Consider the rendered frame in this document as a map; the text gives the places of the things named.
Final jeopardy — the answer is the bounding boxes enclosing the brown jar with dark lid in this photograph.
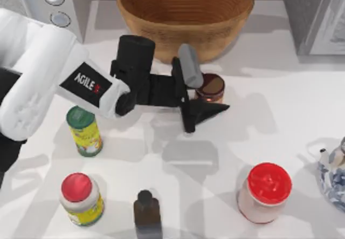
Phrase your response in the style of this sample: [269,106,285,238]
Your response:
[194,73,226,104]

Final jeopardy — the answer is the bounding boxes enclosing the pale grey rounded box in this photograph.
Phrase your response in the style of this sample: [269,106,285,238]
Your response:
[177,43,204,87]

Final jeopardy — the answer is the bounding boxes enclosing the brown woven basket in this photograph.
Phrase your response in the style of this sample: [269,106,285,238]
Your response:
[116,0,255,65]

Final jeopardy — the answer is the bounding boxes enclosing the yellow can with green lid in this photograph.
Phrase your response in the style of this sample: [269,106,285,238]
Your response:
[65,105,104,158]

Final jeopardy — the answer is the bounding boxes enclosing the white jar with red lid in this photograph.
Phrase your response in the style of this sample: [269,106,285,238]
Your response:
[236,162,293,224]

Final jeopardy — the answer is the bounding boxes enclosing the dark brown bottle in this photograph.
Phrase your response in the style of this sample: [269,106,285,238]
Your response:
[133,189,163,239]

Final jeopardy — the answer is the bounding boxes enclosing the yellow bottle with red cap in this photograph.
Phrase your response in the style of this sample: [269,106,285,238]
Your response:
[59,172,105,227]

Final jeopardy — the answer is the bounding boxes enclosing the blue and white teapot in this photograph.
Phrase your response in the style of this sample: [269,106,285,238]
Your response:
[317,136,345,213]

